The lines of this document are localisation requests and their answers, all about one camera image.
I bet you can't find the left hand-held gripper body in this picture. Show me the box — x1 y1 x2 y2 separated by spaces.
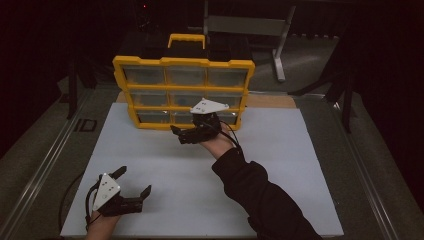
91 172 145 218

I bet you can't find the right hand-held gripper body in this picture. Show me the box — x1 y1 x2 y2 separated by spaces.
189 97 230 145

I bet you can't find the person's left hand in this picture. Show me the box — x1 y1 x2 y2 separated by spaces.
84 213 121 240

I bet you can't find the grey metal stand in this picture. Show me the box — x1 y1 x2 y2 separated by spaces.
188 0 298 83

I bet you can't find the black stand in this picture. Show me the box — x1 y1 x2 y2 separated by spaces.
288 43 354 134
66 56 98 120

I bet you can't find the set of clear drawers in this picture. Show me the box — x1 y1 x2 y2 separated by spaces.
121 65 249 126

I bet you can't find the aluminium rail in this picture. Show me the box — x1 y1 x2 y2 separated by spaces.
328 99 424 240
0 89 94 240

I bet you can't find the clear plastic organizer drawer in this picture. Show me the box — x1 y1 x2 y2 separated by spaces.
169 90 207 108

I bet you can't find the left hand-held gripper black cable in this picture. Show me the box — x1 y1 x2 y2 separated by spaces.
59 171 101 234

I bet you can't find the person's right hand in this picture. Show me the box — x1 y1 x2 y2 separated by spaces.
199 130 236 160

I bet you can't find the hand-held gripper black cable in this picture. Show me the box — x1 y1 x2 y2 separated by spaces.
59 171 101 234
201 119 247 161

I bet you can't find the white foam board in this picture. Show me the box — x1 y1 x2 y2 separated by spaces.
59 102 345 238

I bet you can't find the yellow black drawer organizer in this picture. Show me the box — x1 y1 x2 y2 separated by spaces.
112 31 256 132

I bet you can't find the right hand-held gripper black cable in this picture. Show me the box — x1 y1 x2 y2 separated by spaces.
201 119 247 161

